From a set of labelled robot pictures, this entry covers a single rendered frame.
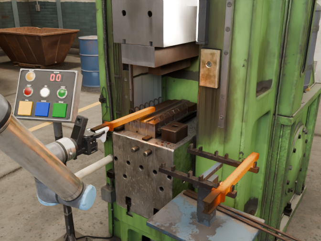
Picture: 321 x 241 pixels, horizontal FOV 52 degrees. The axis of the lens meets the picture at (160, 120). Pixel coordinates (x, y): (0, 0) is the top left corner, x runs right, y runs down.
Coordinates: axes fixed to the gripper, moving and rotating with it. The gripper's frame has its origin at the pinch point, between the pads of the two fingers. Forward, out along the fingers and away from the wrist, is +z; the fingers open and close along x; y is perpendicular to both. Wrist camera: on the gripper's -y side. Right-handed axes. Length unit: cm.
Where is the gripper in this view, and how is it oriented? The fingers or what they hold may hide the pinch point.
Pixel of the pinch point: (105, 126)
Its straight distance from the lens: 145.0
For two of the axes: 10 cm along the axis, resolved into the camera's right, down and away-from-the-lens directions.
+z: 5.8, -3.0, 7.6
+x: 8.2, 2.0, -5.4
